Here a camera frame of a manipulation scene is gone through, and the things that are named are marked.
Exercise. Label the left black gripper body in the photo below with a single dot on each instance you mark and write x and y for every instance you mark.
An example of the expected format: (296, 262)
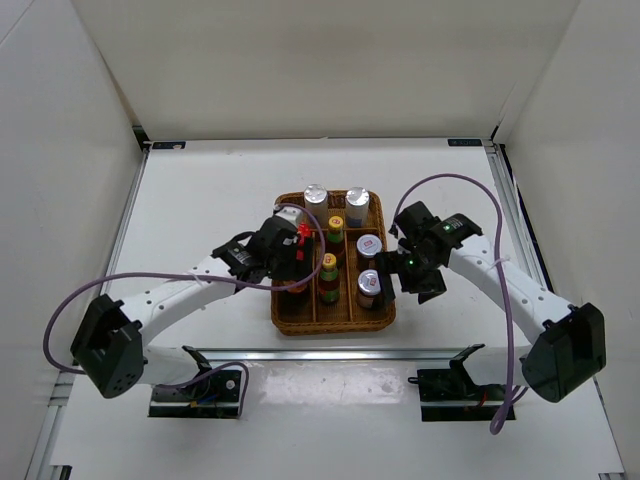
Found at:
(287, 267)

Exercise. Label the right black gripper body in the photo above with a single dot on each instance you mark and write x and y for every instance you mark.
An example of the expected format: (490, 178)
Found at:
(417, 276)

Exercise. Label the dark spice jar white lid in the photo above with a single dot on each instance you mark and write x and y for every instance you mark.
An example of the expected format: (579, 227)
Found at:
(367, 247)

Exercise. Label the pink spice jar white lid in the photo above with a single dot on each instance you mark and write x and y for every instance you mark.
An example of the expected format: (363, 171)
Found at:
(369, 292)

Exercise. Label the red cap sauce jar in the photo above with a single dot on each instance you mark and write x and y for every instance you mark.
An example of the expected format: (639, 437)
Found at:
(296, 295)
(304, 232)

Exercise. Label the red cap sauce jar front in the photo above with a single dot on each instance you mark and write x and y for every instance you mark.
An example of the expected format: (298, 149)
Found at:
(296, 295)

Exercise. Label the yellow cap sauce bottle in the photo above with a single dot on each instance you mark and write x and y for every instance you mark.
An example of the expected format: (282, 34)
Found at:
(328, 282)
(335, 239)

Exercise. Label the yellow cap sauce bottle front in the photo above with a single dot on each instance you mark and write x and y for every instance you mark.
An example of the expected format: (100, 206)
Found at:
(328, 282)

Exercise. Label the silver cap white shaker front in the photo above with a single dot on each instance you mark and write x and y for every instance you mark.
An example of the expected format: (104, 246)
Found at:
(316, 198)

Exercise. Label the silver cap white shaker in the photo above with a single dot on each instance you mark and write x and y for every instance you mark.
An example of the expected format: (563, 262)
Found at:
(316, 198)
(357, 201)

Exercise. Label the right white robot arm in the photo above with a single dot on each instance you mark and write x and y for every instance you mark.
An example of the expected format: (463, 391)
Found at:
(567, 342)

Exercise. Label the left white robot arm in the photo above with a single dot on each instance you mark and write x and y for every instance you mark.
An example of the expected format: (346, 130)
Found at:
(113, 344)

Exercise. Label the woven wicker divided tray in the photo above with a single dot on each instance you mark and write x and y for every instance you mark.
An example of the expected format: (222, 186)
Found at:
(344, 316)

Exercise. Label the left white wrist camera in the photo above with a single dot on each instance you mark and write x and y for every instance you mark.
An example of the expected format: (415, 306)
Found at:
(292, 214)

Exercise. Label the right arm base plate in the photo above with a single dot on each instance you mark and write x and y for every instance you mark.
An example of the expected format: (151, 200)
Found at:
(445, 398)

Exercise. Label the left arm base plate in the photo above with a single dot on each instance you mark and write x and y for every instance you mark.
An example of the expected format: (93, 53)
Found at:
(221, 394)

